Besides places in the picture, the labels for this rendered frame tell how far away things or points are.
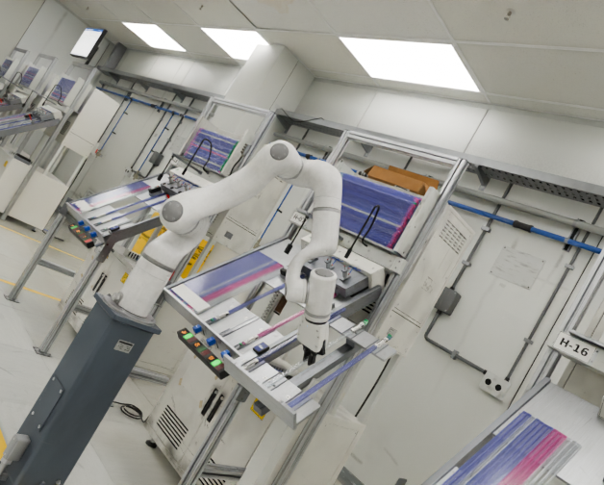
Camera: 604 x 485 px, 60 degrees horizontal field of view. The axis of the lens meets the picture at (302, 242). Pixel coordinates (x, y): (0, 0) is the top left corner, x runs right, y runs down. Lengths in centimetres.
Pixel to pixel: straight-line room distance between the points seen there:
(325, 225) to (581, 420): 98
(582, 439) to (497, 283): 207
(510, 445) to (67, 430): 135
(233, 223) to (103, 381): 189
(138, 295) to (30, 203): 472
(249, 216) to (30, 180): 335
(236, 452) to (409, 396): 173
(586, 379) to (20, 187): 556
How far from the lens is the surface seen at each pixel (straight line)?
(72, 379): 185
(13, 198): 636
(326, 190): 168
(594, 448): 182
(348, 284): 225
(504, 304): 370
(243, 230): 358
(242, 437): 235
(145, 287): 179
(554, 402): 192
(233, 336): 212
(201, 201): 174
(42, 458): 196
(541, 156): 410
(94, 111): 643
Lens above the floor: 110
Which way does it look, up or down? 3 degrees up
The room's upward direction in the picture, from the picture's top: 30 degrees clockwise
